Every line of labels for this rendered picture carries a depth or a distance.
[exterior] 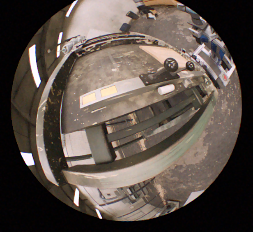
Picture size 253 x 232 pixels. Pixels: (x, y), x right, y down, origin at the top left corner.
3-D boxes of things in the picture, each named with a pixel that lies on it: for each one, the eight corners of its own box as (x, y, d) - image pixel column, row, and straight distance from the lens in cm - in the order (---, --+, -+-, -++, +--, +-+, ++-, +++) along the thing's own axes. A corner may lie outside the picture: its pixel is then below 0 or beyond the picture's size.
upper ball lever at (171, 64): (155, 82, 28) (183, 69, 19) (148, 84, 26) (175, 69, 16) (152, 73, 29) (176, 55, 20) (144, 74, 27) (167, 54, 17)
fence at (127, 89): (201, 77, 87) (203, 74, 86) (86, 113, 27) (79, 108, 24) (198, 73, 88) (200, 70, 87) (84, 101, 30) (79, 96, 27)
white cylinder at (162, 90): (160, 96, 28) (173, 91, 34) (163, 91, 26) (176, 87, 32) (156, 90, 30) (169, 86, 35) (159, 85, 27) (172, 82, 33)
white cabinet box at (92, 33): (125, 38, 454) (90, 29, 422) (120, 46, 459) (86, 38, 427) (122, 37, 511) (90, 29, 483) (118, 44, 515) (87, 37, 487)
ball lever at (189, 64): (174, 77, 37) (197, 70, 30) (169, 79, 34) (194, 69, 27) (171, 70, 37) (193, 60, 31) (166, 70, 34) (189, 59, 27)
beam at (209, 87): (212, 98, 101) (218, 92, 98) (211, 101, 89) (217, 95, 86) (132, 35, 230) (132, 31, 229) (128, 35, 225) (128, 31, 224)
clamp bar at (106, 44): (165, 46, 113) (168, 32, 111) (67, 63, 85) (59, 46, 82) (160, 44, 120) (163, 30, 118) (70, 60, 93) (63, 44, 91)
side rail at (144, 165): (211, 100, 89) (217, 95, 86) (82, 175, 40) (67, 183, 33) (208, 96, 88) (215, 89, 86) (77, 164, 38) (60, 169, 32)
